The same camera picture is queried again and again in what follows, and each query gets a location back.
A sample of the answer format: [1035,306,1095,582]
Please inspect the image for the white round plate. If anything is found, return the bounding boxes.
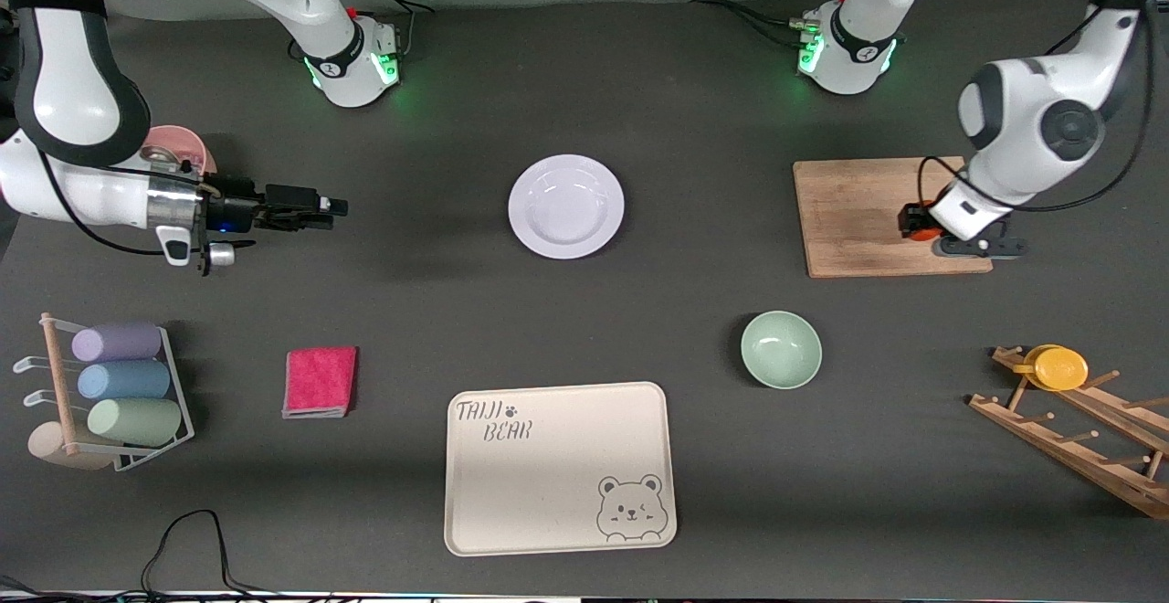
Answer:
[508,154,626,260]

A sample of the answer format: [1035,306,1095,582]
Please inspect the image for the wooden cutting board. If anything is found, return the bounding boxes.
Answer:
[793,156,994,279]

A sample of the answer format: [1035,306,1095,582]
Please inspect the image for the pink bowl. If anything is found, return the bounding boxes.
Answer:
[142,125,218,179]

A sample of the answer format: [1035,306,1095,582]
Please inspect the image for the pink folded cloth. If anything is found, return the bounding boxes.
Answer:
[282,346,359,420]

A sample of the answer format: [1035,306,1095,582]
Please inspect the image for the purple cup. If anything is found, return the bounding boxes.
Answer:
[71,323,163,364]

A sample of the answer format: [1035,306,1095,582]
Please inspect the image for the pale green bowl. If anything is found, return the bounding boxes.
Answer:
[741,311,823,391]

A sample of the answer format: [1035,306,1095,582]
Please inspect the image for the blue cup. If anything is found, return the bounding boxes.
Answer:
[77,360,173,401]

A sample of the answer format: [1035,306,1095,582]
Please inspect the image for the yellow cup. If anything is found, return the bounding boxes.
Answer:
[1012,344,1090,392]

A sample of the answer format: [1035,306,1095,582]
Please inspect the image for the green cup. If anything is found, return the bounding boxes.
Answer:
[87,397,184,448]

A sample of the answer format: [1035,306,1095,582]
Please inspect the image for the wooden peg drying rack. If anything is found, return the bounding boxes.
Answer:
[968,344,1169,522]

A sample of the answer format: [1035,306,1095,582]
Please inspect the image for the beige cup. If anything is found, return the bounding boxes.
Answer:
[27,420,115,471]

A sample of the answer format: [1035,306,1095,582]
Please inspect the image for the cream bear print tray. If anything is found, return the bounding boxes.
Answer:
[444,381,678,556]

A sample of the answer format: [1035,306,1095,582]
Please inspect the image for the white wire cup rack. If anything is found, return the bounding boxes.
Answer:
[13,312,195,473]

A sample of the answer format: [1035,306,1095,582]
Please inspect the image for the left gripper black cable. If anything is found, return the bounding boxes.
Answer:
[918,0,1156,216]

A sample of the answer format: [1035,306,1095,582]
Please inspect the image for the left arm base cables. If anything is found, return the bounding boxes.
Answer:
[690,0,855,51]

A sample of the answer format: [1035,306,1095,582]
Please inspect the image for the black cable at table edge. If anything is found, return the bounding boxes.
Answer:
[0,509,366,603]

